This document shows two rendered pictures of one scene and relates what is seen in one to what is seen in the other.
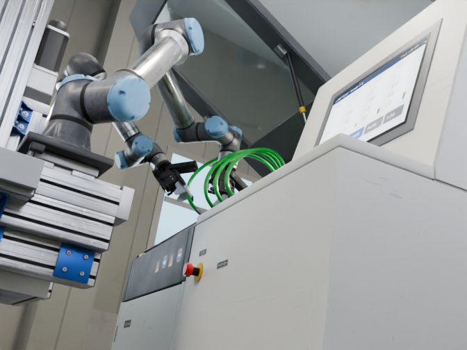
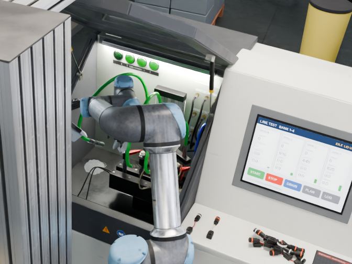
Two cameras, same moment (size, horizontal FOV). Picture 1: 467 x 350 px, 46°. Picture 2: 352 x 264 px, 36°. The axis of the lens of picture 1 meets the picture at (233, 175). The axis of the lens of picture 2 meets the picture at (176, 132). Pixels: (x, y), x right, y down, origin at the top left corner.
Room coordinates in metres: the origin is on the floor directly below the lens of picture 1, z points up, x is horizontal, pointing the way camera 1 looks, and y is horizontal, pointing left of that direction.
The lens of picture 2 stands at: (0.53, 1.29, 2.48)
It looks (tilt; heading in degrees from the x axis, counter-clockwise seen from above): 33 degrees down; 311
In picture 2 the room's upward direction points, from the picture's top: 7 degrees clockwise
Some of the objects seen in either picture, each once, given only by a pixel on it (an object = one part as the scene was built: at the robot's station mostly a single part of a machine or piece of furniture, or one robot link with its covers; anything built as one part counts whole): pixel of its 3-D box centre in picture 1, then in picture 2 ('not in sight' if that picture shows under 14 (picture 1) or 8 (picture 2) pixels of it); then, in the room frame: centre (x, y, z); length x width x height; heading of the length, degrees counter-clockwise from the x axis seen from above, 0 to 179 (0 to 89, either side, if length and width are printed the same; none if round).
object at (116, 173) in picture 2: not in sight; (147, 192); (1.84, -0.07, 0.91); 0.34 x 0.10 x 0.15; 22
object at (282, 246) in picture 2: not in sight; (278, 245); (1.22, -0.16, 1.01); 0.23 x 0.11 x 0.06; 22
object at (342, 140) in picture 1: (292, 201); (266, 250); (1.25, -0.15, 0.96); 0.70 x 0.22 x 0.03; 22
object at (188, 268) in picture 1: (192, 270); not in sight; (1.43, 0.07, 0.80); 0.05 x 0.04 x 0.05; 22
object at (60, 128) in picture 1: (66, 140); not in sight; (1.39, 0.46, 1.09); 0.15 x 0.15 x 0.10
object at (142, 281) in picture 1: (158, 271); (97, 221); (1.86, 0.20, 0.87); 0.62 x 0.04 x 0.16; 22
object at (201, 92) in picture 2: not in sight; (202, 117); (1.83, -0.36, 1.20); 0.13 x 0.03 x 0.31; 22
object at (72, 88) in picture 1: (79, 103); (129, 260); (1.39, 0.46, 1.20); 0.13 x 0.12 x 0.14; 63
